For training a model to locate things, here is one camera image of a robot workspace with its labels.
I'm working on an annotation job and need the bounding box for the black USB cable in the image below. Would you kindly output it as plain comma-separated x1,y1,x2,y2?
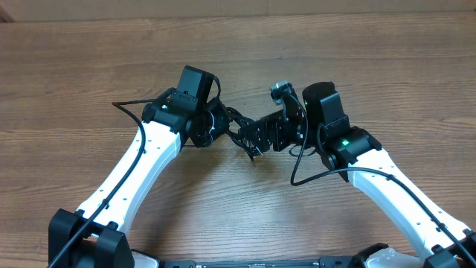
222,106,266,162

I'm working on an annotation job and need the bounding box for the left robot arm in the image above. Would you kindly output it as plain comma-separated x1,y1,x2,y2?
48,66,229,268

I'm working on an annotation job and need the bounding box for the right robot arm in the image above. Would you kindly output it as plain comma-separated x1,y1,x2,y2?
238,81,475,267

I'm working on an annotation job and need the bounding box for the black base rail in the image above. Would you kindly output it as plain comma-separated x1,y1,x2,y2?
158,256,352,268

